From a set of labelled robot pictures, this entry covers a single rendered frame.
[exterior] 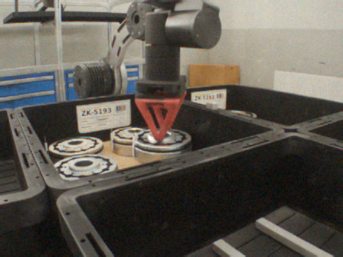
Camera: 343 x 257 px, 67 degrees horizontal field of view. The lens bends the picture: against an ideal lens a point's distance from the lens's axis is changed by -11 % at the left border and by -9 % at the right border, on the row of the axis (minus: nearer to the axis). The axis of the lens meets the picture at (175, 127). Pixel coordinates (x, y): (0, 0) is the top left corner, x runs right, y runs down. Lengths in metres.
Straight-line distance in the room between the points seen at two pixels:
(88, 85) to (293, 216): 1.11
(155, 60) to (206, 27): 0.10
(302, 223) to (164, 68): 0.29
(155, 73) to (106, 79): 0.94
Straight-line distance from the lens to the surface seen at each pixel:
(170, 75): 0.45
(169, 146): 0.46
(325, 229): 0.38
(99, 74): 1.37
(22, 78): 2.29
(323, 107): 0.69
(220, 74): 3.89
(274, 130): 0.39
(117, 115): 0.65
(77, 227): 0.19
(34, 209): 0.24
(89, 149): 0.52
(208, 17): 0.40
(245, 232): 0.35
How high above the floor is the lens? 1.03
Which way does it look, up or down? 16 degrees down
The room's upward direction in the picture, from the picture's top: straight up
